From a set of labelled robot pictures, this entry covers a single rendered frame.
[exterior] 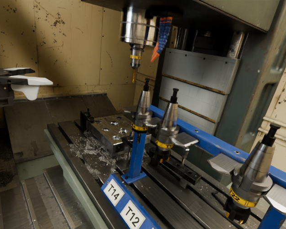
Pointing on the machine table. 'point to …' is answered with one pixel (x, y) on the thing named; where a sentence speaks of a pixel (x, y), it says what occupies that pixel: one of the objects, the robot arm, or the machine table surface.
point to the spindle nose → (138, 27)
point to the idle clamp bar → (176, 166)
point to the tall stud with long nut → (184, 154)
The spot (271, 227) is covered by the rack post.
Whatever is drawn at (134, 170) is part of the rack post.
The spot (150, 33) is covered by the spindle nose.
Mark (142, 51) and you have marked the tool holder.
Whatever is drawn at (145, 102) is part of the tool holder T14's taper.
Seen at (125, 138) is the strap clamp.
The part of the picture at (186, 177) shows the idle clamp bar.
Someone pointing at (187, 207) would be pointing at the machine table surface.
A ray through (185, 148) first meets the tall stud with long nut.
